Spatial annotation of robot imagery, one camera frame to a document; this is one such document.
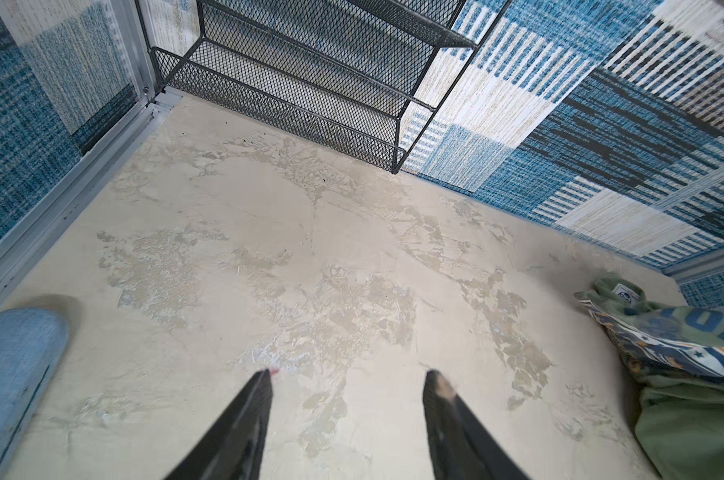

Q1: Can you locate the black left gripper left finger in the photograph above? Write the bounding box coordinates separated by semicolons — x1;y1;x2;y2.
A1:
167;369;273;480

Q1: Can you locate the green graphic t-shirt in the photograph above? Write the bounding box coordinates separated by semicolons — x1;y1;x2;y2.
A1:
574;274;724;479

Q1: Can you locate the light blue fabric pouch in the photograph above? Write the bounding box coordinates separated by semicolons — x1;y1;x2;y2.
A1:
0;308;70;477

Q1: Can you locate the black mesh shelf rack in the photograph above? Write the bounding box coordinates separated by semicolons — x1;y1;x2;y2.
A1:
148;1;503;174

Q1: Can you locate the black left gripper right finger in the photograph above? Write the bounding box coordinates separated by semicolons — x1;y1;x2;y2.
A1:
422;369;527;480

